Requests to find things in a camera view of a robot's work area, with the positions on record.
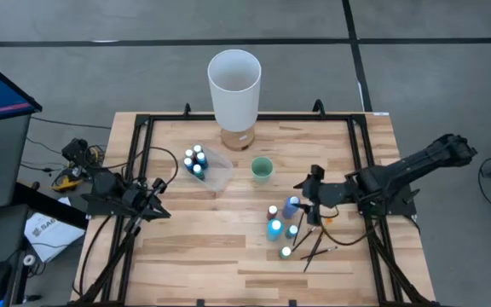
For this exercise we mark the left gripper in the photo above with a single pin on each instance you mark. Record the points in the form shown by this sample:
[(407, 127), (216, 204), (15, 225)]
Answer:
[(139, 198)]

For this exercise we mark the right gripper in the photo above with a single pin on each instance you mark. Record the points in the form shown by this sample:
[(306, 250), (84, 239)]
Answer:
[(326, 192)]

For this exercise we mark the large periwinkle paint bottle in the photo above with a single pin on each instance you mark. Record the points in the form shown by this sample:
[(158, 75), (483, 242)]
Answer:
[(290, 207)]

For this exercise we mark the red paint bottle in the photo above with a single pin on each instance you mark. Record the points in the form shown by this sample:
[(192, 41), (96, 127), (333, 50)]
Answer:
[(272, 211)]

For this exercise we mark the teal green paint bottle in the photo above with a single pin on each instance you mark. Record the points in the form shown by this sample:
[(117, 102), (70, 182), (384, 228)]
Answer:
[(198, 171)]

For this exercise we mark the blue paint bottle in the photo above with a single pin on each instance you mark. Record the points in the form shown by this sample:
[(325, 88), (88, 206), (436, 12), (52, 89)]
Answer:
[(188, 163)]

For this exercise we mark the dark teal paint bottle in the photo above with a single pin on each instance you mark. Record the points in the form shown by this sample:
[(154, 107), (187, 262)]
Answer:
[(202, 160)]

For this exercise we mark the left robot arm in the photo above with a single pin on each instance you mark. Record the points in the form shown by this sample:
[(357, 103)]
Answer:
[(105, 183)]

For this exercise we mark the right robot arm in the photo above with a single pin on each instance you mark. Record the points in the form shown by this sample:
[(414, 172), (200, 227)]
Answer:
[(420, 164)]

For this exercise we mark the mint green cup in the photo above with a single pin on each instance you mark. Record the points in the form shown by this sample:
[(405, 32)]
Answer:
[(262, 168)]

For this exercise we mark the clear plastic container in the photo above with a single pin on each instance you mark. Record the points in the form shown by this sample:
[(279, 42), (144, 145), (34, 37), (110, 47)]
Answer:
[(224, 170)]

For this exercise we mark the yellow black tool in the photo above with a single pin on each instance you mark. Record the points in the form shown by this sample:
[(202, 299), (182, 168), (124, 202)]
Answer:
[(67, 184)]

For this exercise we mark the black desk bar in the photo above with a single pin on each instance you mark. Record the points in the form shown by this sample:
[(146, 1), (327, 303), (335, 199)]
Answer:
[(49, 204)]

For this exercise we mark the white paper sheet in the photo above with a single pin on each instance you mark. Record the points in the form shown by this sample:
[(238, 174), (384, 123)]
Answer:
[(51, 232)]

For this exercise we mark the white table label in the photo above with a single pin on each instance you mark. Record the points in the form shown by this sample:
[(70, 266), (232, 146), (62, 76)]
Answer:
[(381, 114)]

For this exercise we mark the white shade table lamp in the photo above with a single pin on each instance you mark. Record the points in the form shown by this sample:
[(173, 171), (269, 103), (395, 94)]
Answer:
[(234, 102)]

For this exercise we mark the white tape roll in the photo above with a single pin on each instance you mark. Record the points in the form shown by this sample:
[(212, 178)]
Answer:
[(29, 256)]

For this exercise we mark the grey desk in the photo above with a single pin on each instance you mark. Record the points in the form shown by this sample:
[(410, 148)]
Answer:
[(2, 179)]

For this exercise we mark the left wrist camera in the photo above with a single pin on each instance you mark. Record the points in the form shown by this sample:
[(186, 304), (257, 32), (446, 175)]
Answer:
[(159, 184)]

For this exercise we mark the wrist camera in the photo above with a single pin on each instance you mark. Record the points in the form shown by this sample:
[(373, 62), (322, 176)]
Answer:
[(317, 172), (159, 184)]

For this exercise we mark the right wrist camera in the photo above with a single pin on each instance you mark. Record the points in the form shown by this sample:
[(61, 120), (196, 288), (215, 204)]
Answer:
[(317, 172)]

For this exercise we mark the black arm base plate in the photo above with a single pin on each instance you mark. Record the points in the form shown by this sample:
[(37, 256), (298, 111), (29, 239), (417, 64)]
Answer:
[(403, 206), (100, 209)]

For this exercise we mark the black aluminium frame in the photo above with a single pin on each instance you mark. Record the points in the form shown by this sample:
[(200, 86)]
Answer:
[(169, 117)]

